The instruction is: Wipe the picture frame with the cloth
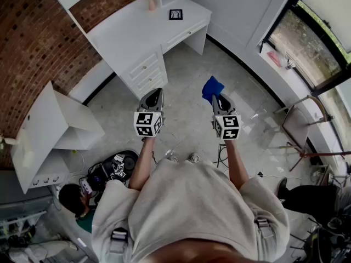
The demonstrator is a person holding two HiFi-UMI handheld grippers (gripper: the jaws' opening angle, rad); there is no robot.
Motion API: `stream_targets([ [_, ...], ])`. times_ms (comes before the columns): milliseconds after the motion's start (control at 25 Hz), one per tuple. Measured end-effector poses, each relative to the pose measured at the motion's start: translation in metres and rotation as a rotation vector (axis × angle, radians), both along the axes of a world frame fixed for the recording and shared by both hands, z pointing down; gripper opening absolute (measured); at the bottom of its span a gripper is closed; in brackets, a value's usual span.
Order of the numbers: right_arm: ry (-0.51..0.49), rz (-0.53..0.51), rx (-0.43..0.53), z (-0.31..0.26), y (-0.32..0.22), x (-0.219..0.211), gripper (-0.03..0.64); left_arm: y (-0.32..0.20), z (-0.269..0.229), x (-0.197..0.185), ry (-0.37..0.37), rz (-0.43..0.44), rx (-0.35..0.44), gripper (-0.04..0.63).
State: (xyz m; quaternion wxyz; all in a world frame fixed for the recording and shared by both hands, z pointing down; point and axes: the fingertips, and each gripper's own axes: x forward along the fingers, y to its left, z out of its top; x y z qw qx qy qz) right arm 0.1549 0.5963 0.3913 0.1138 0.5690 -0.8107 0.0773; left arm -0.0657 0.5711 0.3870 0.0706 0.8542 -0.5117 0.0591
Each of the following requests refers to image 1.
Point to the person's right shoe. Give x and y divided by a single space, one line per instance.
194 157

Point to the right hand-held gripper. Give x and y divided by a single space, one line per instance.
227 127

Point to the black equipment case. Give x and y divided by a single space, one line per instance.
129 160

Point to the person's shoe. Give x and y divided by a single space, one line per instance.
173 159
194 157

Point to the metal frame chair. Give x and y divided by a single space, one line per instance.
297 125

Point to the person's left shoe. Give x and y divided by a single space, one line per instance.
173 159

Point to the person's beige shirt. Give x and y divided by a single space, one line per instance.
192 201

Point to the person's right forearm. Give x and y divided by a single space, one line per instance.
235 163

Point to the small cup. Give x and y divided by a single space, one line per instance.
290 64

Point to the blue cloth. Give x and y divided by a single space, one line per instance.
211 88

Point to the person's left forearm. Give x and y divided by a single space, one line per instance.
142 163

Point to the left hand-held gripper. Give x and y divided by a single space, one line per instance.
148 125

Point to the black window frame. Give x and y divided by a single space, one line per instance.
330 64

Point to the pink packet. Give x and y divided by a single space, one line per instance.
274 57

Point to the white open cabinet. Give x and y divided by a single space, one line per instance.
44 130

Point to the red pole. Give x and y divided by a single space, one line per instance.
326 154

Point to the black equipment pile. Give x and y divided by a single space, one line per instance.
326 240

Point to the white desk with drawers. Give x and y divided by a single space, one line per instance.
131 34

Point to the black picture frame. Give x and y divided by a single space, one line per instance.
175 14

